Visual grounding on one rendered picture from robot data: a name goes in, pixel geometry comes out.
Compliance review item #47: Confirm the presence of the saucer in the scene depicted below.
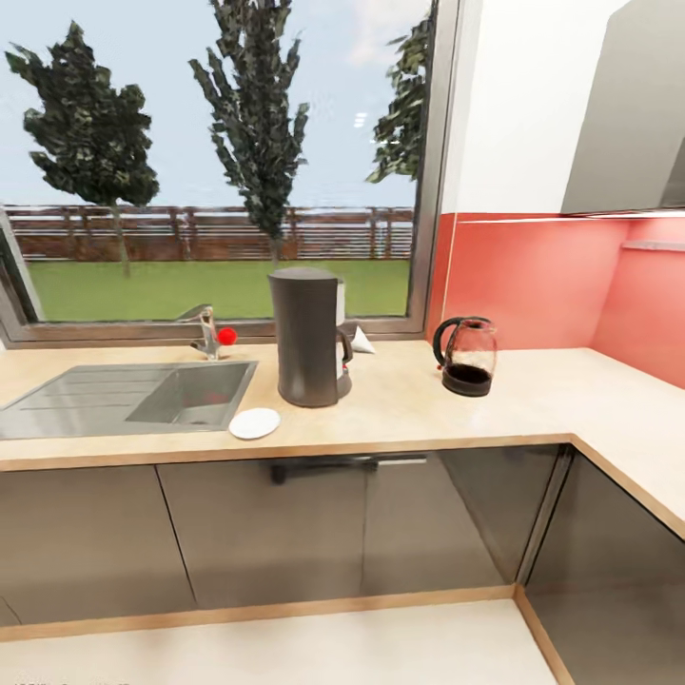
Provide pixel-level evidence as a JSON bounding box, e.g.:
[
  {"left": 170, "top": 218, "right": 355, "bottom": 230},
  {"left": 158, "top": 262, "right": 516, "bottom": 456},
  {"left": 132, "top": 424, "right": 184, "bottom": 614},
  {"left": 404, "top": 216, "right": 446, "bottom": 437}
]
[{"left": 229, "top": 408, "right": 280, "bottom": 440}]

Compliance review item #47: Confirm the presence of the paper coffee filter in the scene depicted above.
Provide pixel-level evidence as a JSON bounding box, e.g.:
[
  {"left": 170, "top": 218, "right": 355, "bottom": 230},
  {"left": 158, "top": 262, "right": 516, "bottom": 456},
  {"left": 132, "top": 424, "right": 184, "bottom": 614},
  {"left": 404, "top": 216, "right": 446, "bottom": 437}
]
[{"left": 351, "top": 327, "right": 376, "bottom": 354}]

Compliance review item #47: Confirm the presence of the electric kettle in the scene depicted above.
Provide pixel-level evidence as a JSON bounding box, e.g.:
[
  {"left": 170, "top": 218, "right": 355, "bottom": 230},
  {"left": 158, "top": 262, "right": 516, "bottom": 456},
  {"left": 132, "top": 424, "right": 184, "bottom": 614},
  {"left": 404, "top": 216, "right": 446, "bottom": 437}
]
[{"left": 432, "top": 317, "right": 499, "bottom": 398}]

